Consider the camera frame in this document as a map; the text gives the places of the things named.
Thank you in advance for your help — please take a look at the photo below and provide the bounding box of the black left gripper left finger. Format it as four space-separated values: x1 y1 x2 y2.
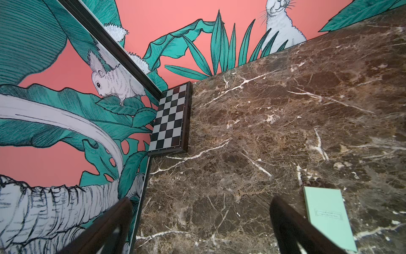
58 197 133 254

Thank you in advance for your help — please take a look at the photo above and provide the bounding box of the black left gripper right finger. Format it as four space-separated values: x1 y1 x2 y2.
269 195 345 254

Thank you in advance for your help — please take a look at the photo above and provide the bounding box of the black white checkerboard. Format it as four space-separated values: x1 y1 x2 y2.
148 81 192 158

